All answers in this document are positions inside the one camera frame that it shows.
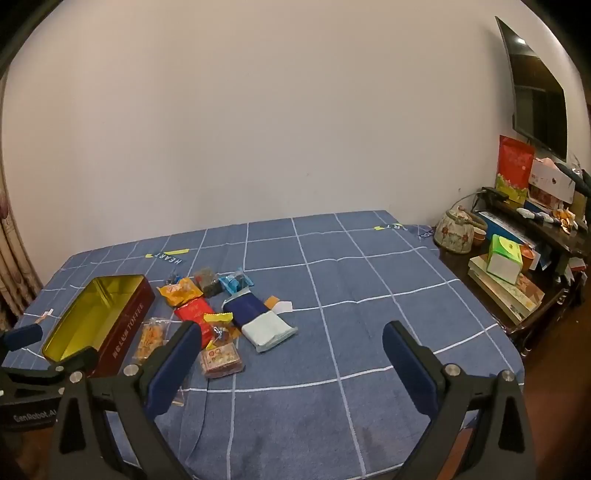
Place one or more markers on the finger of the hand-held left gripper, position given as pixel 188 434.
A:
pixel 21 337
pixel 78 357

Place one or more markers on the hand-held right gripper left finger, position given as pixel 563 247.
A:
pixel 171 369

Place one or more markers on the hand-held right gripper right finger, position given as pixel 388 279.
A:
pixel 411 369

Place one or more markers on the brown nut snack packet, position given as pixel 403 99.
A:
pixel 150 339

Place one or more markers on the red tin box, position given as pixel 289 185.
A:
pixel 92 314

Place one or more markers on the pink-red cake packet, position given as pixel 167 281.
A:
pixel 221 362

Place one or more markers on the red snack packet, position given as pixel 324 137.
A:
pixel 194 310

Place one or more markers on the yellow candy packet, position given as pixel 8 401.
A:
pixel 218 318

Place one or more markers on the orange snack packet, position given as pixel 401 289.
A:
pixel 178 291

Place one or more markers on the small blue candy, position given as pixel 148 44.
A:
pixel 174 277

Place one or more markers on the navy and white packet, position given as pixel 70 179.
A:
pixel 244 311

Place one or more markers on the dark tea packet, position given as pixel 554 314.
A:
pixel 208 281

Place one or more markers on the blue candy wrapper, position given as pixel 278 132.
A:
pixel 233 282

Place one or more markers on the beige patterned curtain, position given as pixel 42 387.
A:
pixel 14 258

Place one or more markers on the blue checkered tablecloth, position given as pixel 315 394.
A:
pixel 323 392

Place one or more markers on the orange tape strip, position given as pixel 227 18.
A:
pixel 271 302

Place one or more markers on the white paper slip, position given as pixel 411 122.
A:
pixel 284 308

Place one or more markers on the green and white box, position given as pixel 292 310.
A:
pixel 501 267

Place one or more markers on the floral teapot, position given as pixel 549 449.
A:
pixel 455 230

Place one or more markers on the dark wooden cabinet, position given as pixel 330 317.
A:
pixel 554 295

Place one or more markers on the orange cup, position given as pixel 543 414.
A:
pixel 530 257

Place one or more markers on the blue flat box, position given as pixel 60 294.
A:
pixel 503 226

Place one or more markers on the black device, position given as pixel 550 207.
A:
pixel 494 194

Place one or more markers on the red gift bag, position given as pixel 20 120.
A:
pixel 515 161

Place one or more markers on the white cardboard box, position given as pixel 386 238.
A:
pixel 549 177

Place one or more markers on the wall-mounted television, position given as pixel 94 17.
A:
pixel 535 101

